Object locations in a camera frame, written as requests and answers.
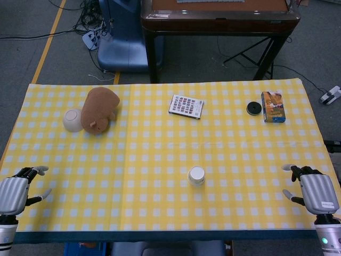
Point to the black picture card box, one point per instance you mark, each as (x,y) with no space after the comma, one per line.
(186,106)

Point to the brown capybara plush toy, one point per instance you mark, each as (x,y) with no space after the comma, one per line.
(98,109)

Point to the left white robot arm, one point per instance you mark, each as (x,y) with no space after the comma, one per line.
(6,234)

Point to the blue plastic crate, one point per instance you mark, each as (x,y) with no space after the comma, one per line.
(82,249)

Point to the blue machine base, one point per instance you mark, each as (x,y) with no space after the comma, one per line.
(122,48)

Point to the black tape roll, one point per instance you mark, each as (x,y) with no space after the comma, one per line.
(253,108)

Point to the white ceramic bowl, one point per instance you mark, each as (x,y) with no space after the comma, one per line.
(72,120)

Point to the white paper cup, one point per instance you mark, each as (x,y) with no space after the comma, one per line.
(196,175)

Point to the blue orange snack box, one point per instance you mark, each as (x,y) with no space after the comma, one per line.
(273,106)

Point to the white power strip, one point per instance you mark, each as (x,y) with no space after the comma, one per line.
(90,38)

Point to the grey blue seat base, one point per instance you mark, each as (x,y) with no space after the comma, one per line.
(165,248)

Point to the yellow white checked tablecloth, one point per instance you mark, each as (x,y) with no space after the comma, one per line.
(133,160)

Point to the dark wooden mahjong table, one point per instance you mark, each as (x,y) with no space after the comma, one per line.
(218,24)

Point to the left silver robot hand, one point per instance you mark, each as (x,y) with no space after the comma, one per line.
(12,194)

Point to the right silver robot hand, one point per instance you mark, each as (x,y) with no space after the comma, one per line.
(315,192)

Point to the white black foot pedal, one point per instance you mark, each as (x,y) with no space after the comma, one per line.
(330,95)

